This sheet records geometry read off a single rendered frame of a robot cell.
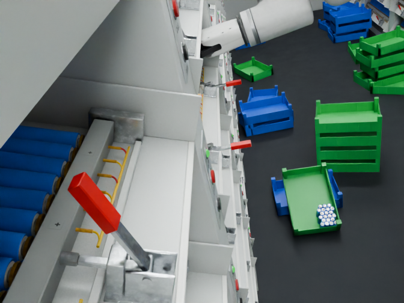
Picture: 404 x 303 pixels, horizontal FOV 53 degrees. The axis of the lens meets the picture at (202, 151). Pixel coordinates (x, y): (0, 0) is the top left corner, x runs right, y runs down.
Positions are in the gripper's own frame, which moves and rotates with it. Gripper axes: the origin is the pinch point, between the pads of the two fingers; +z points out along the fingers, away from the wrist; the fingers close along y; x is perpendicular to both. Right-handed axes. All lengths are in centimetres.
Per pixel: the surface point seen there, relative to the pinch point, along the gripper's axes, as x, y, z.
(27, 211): -17, 78, -2
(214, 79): 8.4, 1.5, -4.8
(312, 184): 96, -55, -20
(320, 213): 98, -37, -19
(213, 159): 7.7, 38.8, -5.0
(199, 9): -10.8, 11.1, -9.0
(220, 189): 9.0, 46.1, -5.7
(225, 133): 27.8, -4.6, -0.9
